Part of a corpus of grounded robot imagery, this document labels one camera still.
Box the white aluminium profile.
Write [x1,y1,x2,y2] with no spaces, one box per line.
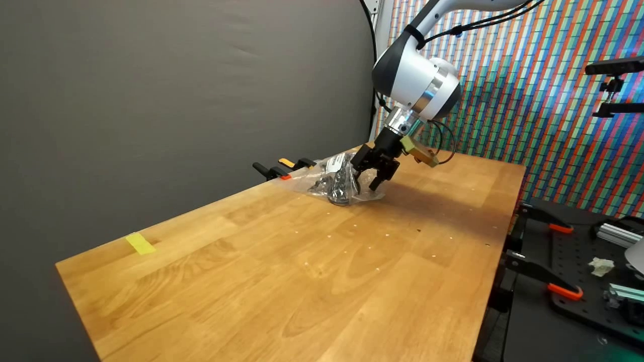
[593,222,644,249]

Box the black clamp with orange handle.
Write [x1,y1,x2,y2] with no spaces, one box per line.
[502,247,586,304]
[515,201,577,238]

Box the clear plastic bag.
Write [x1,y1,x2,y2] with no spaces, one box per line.
[293,151,394,208]

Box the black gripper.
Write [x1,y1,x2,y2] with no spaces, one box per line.
[347,127,405,194]

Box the white round object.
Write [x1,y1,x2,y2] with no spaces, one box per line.
[621,240,644,278]

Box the black clamp with orange trigger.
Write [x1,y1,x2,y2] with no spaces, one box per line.
[251,159,295,183]

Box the black clamp with yellow tip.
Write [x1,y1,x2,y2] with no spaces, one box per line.
[278,154,318,171]

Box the yellowish wrist camera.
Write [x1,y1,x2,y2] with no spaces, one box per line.
[401,135,438,170]

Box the grey backdrop cloth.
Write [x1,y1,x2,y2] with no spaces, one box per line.
[0,0,380,362]

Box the white crumpled object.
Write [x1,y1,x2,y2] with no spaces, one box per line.
[587,256,617,279]

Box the silver teal metal profile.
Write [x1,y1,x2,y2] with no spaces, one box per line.
[605,279,644,310]

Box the multicolour patterned curtain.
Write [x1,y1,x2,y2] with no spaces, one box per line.
[370,0,644,223]

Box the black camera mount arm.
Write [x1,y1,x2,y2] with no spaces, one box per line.
[582,57,644,121]

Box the black perforated board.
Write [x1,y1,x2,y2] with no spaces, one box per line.
[471,198,644,362]

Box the white backdrop stand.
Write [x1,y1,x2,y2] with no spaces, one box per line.
[370,0,398,62]

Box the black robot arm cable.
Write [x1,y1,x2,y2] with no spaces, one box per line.
[401,0,547,48]

